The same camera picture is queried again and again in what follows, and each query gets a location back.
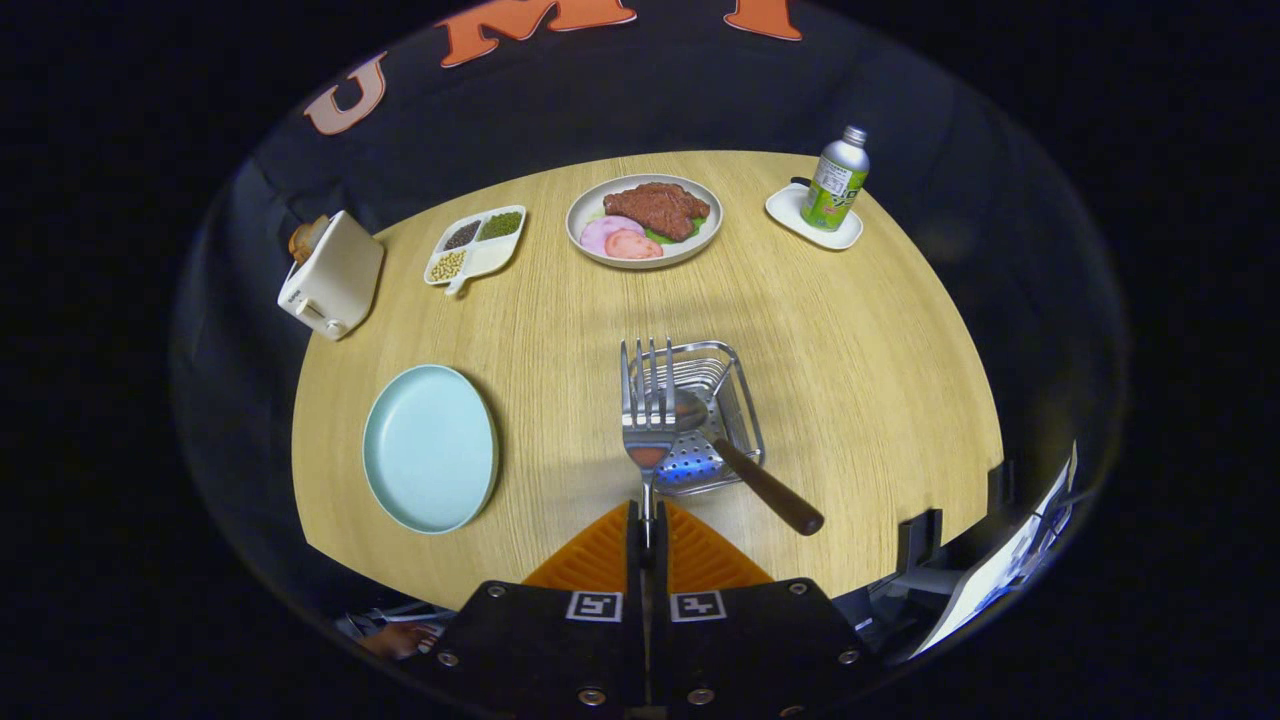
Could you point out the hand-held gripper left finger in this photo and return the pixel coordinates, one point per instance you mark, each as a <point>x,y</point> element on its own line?
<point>634,550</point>

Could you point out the yellow soybeans pile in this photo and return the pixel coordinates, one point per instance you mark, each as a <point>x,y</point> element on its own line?
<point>448,266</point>

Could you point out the black table bracket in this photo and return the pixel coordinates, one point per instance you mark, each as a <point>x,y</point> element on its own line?
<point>918,540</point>
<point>1001,488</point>

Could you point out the deep pink ham slice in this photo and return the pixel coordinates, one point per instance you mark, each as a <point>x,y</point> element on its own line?
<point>632,246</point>

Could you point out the green beans pile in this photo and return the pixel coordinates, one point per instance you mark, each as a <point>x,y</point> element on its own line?
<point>500,226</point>

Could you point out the beige round plate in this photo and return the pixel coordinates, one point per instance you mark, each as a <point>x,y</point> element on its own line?
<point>582,220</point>

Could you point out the toasted bread slice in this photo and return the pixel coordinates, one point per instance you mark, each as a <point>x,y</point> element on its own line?
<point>305,238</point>

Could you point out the dark beans pile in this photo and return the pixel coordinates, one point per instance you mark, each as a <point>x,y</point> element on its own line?
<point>462,236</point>

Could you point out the person's foot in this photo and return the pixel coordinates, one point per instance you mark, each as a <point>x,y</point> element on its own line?
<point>398,640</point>

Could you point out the green lettuce leaf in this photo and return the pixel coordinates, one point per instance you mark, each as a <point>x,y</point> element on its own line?
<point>658,238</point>

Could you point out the light blue plate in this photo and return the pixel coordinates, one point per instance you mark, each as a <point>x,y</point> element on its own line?
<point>430,450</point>

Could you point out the perforated metal basket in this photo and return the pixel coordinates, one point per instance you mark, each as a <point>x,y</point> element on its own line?
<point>735,385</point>

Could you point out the white square coaster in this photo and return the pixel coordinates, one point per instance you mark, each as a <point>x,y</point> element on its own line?
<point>790,212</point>

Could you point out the cream toaster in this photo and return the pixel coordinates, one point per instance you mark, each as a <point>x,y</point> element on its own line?
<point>335,275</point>

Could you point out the brown steak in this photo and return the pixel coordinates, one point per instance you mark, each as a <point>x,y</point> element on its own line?
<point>660,210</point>

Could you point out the white divided dish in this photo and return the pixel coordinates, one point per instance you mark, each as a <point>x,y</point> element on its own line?
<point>490,258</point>

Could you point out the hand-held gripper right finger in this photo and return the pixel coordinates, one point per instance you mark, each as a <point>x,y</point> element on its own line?
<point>660,555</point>

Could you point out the green label metal bottle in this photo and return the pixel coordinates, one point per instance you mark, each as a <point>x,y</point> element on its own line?
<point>833,190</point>

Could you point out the pale pink ham slice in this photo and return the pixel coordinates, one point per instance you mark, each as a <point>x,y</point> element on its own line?
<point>598,235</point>

